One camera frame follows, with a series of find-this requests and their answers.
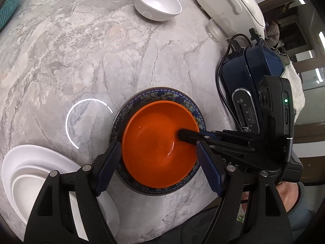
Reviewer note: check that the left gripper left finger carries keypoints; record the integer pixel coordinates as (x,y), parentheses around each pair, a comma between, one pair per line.
(94,178)

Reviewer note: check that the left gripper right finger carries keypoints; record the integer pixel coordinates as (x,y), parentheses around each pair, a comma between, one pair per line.
(215,169)

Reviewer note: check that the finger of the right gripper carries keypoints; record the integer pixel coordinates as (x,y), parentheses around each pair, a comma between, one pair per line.
(193,137)

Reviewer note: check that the orange plastic bowl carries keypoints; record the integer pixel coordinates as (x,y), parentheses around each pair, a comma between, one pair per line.
(151,151)

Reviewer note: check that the green blue floral bowl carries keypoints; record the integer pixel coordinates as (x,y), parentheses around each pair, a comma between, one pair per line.
(129,108)

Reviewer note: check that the small white plate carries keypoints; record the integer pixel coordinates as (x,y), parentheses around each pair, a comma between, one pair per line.
(24,191)

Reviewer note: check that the large white plate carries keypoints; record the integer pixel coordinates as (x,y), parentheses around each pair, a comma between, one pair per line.
(24,170)

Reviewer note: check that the right forearm grey sleeve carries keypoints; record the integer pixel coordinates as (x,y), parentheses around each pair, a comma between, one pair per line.
(300,216)

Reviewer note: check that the right hand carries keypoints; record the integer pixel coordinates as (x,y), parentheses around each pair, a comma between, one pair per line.
(289,194)

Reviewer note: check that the dark blue appliance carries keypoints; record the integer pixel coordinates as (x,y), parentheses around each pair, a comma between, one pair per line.
(240,74)

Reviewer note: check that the clear plastic cup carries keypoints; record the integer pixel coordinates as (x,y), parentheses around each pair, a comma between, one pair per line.
(215,31)

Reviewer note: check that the small white rice bowl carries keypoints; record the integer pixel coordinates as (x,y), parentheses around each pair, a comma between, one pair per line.
(158,10)

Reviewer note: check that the white rice cooker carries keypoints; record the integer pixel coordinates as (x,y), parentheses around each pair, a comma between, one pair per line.
(235,16)

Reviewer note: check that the teal plastic colander basket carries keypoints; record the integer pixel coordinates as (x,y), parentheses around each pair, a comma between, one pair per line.
(10,2)

